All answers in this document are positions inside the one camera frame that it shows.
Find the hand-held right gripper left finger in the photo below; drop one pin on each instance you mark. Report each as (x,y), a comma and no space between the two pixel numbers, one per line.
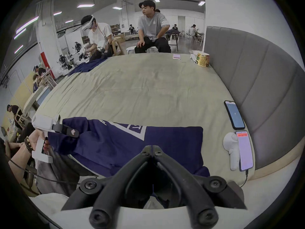
(112,187)

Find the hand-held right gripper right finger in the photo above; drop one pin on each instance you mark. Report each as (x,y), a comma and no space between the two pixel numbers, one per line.
(193,187)

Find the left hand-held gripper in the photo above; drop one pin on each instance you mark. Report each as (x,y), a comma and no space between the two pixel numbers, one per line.
(44,122)

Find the dark blue shirt white print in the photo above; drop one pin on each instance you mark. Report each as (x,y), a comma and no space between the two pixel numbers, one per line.
(147,147)

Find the person's left forearm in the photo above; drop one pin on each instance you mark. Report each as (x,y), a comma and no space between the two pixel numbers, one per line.
(20,155)

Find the person's left hand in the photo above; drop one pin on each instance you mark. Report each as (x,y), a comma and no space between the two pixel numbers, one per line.
(38,138)

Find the person's legs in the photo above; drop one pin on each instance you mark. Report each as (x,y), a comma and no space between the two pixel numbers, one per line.
(54,175)

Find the white hand controller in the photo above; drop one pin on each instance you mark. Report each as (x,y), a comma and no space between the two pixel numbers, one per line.
(232,149)

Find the smartphone with pink screen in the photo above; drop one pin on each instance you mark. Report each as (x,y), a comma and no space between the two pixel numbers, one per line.
(245,149)

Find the plain dark blue garment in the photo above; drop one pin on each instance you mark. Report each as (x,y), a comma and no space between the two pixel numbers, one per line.
(85,67)

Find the bed with beige sheet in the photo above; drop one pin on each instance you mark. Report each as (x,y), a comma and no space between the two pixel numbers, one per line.
(147,87)

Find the wooden stool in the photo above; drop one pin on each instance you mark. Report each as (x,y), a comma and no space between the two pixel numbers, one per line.
(117,44)

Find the grey padded headboard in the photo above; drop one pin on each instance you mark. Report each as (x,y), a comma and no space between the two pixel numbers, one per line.
(262,80)

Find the yellow paper bowl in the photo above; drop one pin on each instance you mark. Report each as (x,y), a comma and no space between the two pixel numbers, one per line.
(202,60)

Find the white plastic bag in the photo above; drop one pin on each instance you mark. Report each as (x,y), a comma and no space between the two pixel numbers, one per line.
(193,55)

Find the small pink phone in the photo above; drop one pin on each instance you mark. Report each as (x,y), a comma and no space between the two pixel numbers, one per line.
(176,56)

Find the smartphone with black frame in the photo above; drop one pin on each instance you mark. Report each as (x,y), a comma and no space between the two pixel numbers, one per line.
(234,114)

